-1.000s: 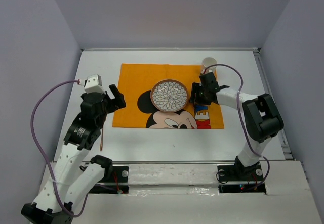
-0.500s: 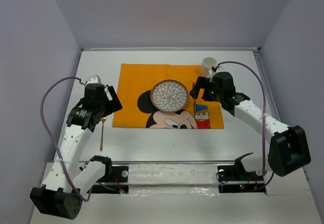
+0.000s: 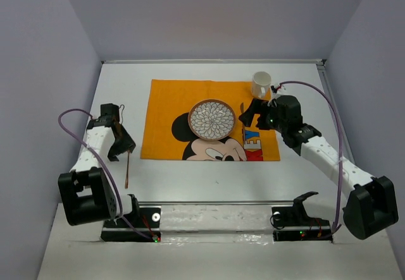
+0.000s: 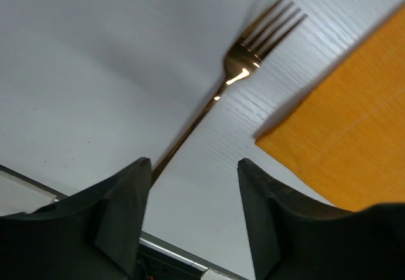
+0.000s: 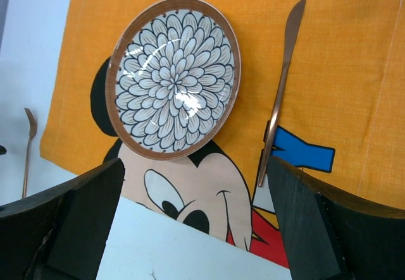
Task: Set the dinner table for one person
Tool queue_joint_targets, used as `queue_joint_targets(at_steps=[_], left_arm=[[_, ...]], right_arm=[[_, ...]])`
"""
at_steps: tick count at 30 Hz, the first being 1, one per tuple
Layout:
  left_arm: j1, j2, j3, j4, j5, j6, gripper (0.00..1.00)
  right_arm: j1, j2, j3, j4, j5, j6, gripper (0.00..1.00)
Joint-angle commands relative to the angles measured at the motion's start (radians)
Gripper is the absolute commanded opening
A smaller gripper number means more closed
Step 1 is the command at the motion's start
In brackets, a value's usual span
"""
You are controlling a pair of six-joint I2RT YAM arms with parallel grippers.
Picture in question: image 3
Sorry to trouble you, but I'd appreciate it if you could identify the orange cartoon cloth placemat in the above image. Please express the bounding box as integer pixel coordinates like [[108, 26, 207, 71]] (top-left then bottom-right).
[[140, 80, 280, 162]]

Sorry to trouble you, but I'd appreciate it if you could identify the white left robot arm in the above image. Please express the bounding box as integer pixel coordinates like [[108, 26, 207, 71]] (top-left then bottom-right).
[[58, 103, 140, 226]]

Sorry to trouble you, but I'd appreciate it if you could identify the white ceramic mug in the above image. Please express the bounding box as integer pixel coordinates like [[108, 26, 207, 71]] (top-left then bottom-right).
[[251, 71, 271, 99]]

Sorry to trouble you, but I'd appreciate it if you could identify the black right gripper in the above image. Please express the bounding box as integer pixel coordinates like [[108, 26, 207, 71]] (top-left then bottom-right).
[[238, 98, 287, 133]]

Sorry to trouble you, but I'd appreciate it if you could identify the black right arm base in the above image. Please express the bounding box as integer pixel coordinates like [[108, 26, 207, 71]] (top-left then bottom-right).
[[270, 192, 333, 242]]

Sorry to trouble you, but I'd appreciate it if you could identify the copper fork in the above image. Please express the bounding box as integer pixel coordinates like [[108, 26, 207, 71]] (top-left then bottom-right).
[[124, 150, 131, 189]]

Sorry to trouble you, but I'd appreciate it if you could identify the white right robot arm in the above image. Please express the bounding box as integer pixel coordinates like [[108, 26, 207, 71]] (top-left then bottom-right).
[[239, 95, 399, 240]]

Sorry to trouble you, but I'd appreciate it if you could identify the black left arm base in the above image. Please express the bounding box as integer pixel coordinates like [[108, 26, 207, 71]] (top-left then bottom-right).
[[100, 194, 161, 243]]

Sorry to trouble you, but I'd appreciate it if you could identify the patterned ceramic plate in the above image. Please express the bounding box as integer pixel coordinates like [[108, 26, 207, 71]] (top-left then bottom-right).
[[187, 99, 236, 141]]

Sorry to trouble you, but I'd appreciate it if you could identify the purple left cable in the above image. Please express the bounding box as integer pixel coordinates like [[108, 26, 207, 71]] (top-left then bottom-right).
[[58, 108, 158, 241]]

